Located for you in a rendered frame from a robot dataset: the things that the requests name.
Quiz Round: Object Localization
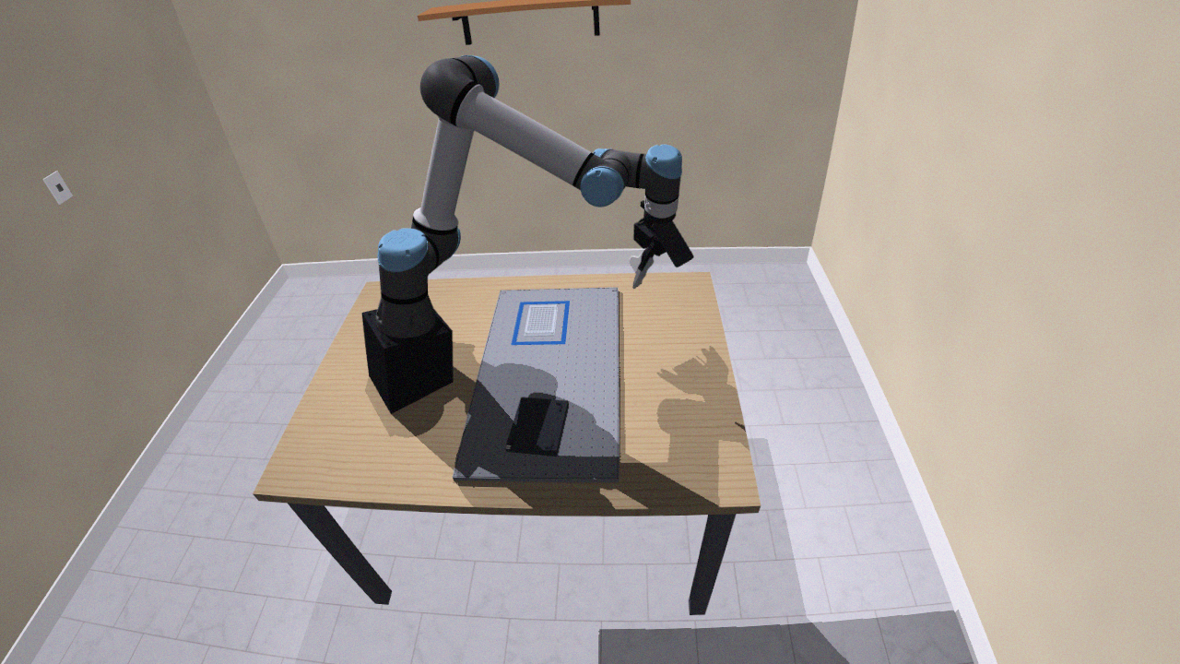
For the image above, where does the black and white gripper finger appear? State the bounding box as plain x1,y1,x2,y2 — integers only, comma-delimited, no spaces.
630,244,655,289

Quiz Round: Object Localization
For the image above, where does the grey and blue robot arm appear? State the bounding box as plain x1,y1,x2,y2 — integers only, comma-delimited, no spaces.
376,55,682,338

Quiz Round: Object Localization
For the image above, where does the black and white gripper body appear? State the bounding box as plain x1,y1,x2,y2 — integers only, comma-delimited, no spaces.
632,200,676,256

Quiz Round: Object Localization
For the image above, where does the blue tape outline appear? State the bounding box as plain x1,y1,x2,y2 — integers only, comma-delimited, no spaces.
512,301,570,346

